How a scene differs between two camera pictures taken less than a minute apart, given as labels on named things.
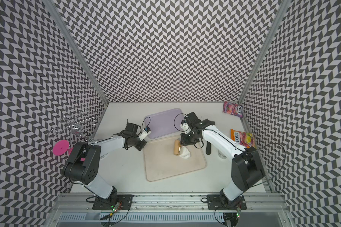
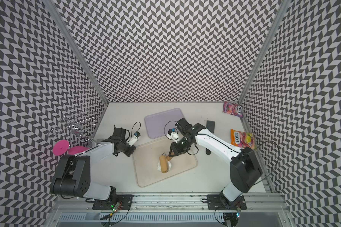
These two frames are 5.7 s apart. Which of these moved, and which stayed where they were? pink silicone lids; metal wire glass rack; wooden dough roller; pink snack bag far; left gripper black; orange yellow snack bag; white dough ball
Moved: left gripper black; wooden dough roller; white dough ball
Stayed: pink silicone lids; metal wire glass rack; pink snack bag far; orange yellow snack bag
